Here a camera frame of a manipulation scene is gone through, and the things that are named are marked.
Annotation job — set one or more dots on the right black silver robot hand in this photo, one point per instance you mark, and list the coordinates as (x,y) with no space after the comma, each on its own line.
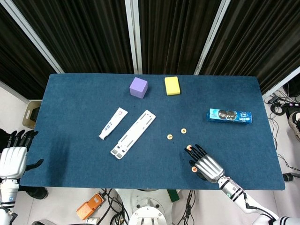
(208,167)

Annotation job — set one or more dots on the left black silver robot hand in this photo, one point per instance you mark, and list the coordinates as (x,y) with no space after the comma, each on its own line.
(11,161)

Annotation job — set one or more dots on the small wooden token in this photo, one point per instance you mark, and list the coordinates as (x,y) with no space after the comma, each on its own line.
(188,147)
(169,136)
(194,169)
(183,131)

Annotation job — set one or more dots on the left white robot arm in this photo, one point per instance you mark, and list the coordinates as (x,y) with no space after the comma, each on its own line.
(8,194)

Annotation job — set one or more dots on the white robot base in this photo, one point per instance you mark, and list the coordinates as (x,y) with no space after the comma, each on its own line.
(147,211)

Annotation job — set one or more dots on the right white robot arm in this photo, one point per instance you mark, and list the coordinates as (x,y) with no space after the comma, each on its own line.
(236,192)

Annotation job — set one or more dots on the black shoe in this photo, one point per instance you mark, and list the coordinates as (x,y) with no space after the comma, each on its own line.
(37,192)

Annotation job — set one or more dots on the green block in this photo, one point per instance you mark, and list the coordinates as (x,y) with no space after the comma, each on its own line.
(173,195)

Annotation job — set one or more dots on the beige plastic bin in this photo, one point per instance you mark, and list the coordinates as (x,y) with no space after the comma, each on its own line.
(27,114)

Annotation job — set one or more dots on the blue cookie box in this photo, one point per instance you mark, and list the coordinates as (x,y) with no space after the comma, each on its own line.
(228,115)

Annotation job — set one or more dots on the blue felt table cloth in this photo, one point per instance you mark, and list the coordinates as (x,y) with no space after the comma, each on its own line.
(77,164)

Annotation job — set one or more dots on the white plastic folding stand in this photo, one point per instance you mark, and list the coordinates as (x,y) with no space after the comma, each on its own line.
(133,134)

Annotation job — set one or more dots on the yellow sponge block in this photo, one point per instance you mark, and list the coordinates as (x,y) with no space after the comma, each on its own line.
(172,85)

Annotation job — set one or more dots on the orange foot pedal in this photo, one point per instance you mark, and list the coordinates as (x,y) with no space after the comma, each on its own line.
(90,206)

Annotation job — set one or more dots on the white black sneaker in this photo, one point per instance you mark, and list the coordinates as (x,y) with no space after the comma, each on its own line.
(294,124)

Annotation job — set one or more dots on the white plug adapter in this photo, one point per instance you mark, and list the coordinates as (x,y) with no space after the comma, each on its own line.
(93,220)

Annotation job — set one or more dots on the black pleated curtain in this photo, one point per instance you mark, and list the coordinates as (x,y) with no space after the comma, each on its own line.
(82,35)
(173,35)
(18,61)
(257,35)

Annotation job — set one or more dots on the white toothpaste tube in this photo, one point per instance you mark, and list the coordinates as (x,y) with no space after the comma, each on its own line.
(112,124)

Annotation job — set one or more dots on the purple foam cube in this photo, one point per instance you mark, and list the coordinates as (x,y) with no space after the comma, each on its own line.
(138,87)

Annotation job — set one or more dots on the black monitor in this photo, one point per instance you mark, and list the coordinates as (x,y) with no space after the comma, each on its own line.
(293,89)

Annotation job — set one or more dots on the white frame post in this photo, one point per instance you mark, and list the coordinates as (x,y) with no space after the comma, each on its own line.
(281,83)
(32,37)
(134,39)
(211,39)

